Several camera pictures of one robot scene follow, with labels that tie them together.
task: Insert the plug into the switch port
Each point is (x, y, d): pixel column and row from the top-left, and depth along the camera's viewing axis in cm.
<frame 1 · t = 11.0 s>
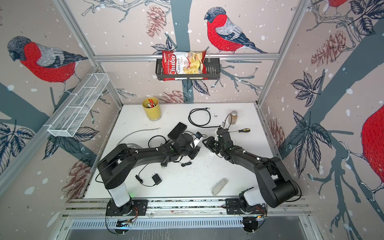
left hand: (199, 148, 87), fingers closed
right hand: (200, 144, 88), fingers open
black ribbed power brick: (176, 132, 103), point 2 cm above the table
yellow pen cup: (152, 106, 107), point 12 cm above the table
beige power strip: (218, 188, 79), point 3 cm above the table
black yellow flathead screwdriver: (245, 130, 103), point 3 cm above the table
small white connector piece: (216, 115, 116), on the table

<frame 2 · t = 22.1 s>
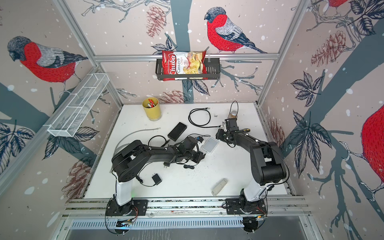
left hand: (204, 158, 89), fingers closed
right hand: (217, 137, 96), fingers open
the named things where they were.

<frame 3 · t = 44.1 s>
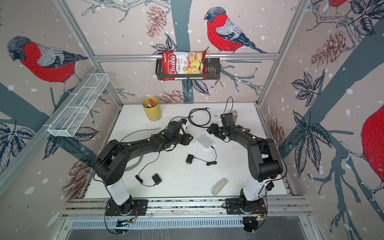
left hand: (190, 136, 90), fingers open
right hand: (208, 133, 95), fingers open
black plug adapter: (189, 159, 90), point 3 cm above the table
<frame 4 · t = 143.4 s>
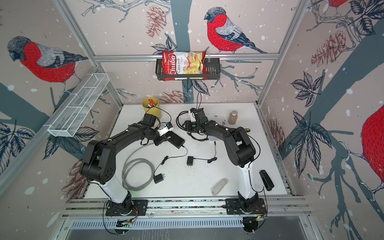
left hand: (164, 137, 92), fingers closed
right hand: (182, 128, 98), fingers open
black stapler: (266, 180, 81), point 4 cm above the table
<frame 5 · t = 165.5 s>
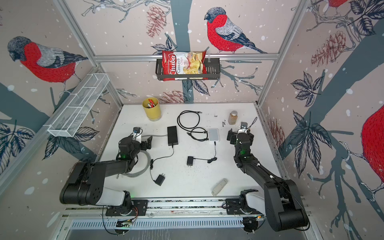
left hand: (142, 135, 91), fingers open
right hand: (237, 132, 87), fingers open
black ribbed power brick: (172, 135, 103), on the table
